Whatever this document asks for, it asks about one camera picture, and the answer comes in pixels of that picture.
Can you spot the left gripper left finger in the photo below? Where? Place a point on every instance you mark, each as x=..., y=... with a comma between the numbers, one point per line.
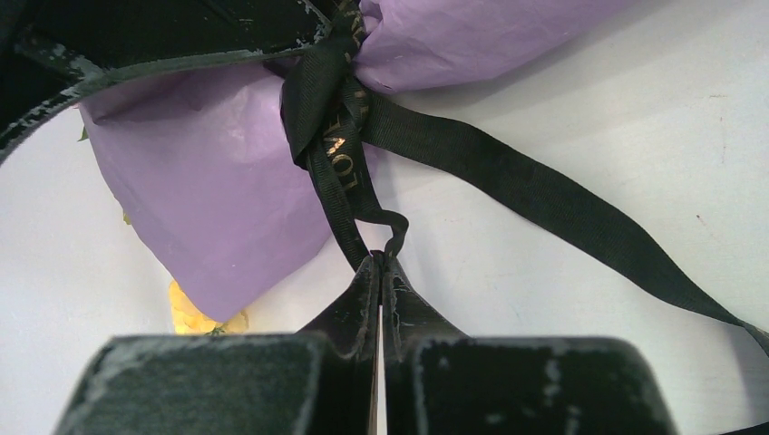
x=346, y=398

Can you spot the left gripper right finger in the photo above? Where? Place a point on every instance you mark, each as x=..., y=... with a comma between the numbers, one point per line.
x=407, y=320

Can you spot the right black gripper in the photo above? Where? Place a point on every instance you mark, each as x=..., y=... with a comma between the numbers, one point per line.
x=55, y=53

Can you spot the fake flower bouquet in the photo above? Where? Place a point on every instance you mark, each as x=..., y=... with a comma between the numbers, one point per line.
x=204, y=318

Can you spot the purple pink wrapping paper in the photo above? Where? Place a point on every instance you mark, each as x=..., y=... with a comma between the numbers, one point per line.
x=410, y=45

